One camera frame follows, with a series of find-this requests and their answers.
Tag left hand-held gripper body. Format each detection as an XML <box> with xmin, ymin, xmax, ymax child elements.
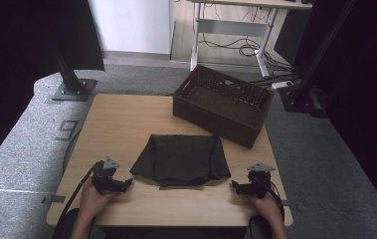
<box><xmin>91</xmin><ymin>156</ymin><xmax>121</xmax><ymax>195</ymax></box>

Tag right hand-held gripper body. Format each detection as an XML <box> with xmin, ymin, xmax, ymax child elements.
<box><xmin>246</xmin><ymin>161</ymin><xmax>277</xmax><ymax>200</ymax></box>

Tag dark grey cloth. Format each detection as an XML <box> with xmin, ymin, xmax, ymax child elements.
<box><xmin>128</xmin><ymin>133</ymin><xmax>232</xmax><ymax>191</ymax></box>

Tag person's right hand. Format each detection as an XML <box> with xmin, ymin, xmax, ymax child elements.
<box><xmin>249</xmin><ymin>191</ymin><xmax>285</xmax><ymax>223</ymax></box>

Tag person's left hand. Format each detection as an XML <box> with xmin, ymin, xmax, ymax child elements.
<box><xmin>79</xmin><ymin>180</ymin><xmax>115</xmax><ymax>221</ymax></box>

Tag brown woven basket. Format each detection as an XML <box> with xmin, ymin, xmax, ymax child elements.
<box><xmin>172</xmin><ymin>64</ymin><xmax>276</xmax><ymax>150</ymax></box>

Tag white power strip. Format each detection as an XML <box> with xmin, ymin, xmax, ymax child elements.
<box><xmin>271</xmin><ymin>80</ymin><xmax>295</xmax><ymax>91</ymax></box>

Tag black metal stand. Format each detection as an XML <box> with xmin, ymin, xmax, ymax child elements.
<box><xmin>277</xmin><ymin>0</ymin><xmax>358</xmax><ymax>120</ymax></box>
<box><xmin>50</xmin><ymin>46</ymin><xmax>98</xmax><ymax>103</ymax></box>

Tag black curtain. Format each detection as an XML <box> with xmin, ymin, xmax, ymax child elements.
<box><xmin>274</xmin><ymin>0</ymin><xmax>377</xmax><ymax>224</ymax></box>
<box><xmin>0</xmin><ymin>0</ymin><xmax>106</xmax><ymax>175</ymax></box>

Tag white metal desk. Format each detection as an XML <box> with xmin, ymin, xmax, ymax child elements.
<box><xmin>186</xmin><ymin>0</ymin><xmax>313</xmax><ymax>80</ymax></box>

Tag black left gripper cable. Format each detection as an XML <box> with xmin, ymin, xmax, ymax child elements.
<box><xmin>51</xmin><ymin>161</ymin><xmax>98</xmax><ymax>239</ymax></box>

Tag black floor cables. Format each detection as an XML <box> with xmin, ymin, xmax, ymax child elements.
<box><xmin>198</xmin><ymin>3</ymin><xmax>304</xmax><ymax>90</ymax></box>

